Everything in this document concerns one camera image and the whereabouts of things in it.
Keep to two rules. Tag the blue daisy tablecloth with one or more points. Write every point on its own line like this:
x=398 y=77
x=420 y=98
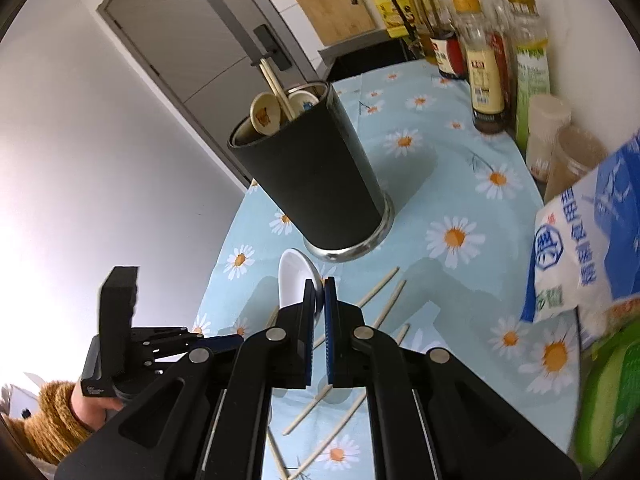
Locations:
x=450 y=195

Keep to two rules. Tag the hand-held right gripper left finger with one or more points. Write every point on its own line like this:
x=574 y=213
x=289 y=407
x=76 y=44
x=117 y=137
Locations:
x=309 y=355

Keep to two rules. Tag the dark sauce bottle red label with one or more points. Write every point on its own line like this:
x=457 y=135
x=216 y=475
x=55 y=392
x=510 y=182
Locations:
x=450 y=55

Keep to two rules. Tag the grey door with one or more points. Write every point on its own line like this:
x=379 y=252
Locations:
x=200 y=45

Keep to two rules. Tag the wooden cutting board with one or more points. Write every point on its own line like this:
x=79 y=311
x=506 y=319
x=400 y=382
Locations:
x=332 y=5

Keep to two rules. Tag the long wooden chopstick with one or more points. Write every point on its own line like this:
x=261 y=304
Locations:
x=280 y=91
x=274 y=90

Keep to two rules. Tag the yellow oil bottle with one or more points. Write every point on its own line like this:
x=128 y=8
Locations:
x=390 y=12

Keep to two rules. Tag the person's left hand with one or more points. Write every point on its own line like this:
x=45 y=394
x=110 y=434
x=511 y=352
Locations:
x=90 y=410

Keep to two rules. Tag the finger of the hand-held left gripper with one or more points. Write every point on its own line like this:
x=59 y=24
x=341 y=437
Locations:
x=165 y=363
x=225 y=342

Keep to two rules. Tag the white ceramic spoon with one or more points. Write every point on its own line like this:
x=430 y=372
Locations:
x=295 y=280

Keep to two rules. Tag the cream spoon bear print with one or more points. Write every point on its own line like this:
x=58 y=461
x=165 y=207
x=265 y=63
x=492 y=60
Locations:
x=265 y=112

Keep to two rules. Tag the green sugar bag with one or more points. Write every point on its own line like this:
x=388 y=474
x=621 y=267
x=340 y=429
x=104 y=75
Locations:
x=612 y=405

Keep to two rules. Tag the white red packet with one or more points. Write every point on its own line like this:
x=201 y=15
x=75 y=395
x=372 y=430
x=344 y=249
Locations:
x=607 y=317

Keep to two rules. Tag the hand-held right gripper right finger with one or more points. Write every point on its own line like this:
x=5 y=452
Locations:
x=329 y=345

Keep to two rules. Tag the clear plastic jar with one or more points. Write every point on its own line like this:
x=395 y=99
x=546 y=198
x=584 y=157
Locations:
x=575 y=160

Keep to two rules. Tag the clear bottle green label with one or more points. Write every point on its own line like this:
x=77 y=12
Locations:
x=532 y=75

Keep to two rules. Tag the dark kitchen sink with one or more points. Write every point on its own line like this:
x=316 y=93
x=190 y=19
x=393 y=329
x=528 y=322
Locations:
x=365 y=57

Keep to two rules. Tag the blue white salt bag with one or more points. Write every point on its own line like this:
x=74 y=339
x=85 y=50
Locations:
x=580 y=245

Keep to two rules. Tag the black cylindrical utensil holder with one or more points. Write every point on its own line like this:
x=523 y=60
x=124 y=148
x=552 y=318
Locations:
x=315 y=185

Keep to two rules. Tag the bunch of wooden chopsticks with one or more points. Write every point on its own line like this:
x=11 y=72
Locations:
x=378 y=286

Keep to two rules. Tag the amber oil glass bottle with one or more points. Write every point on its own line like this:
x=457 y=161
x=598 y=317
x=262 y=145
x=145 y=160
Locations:
x=424 y=30

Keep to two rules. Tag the dark sauce bottle yellow label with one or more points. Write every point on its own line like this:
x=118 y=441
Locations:
x=482 y=80

